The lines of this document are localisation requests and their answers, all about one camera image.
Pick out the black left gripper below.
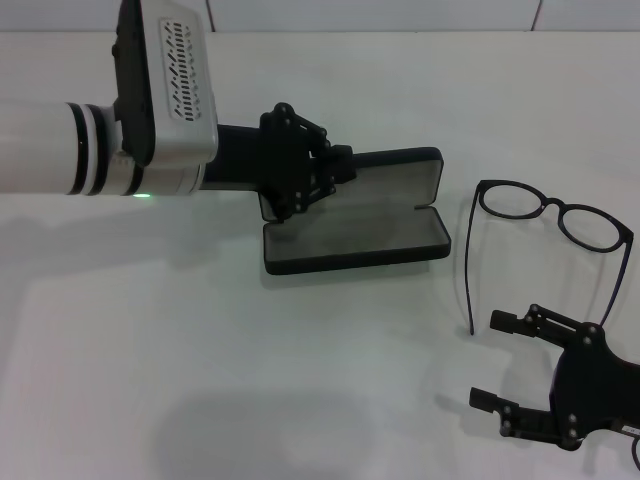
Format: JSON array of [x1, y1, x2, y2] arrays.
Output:
[[201, 101, 358, 224]]

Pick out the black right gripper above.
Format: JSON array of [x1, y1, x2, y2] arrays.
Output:
[[468, 303, 640, 451]]

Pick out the black glasses case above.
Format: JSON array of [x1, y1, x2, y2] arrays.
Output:
[[257, 146, 452, 276]]

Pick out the black glasses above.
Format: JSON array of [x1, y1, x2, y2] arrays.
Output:
[[464, 179, 634, 336]]

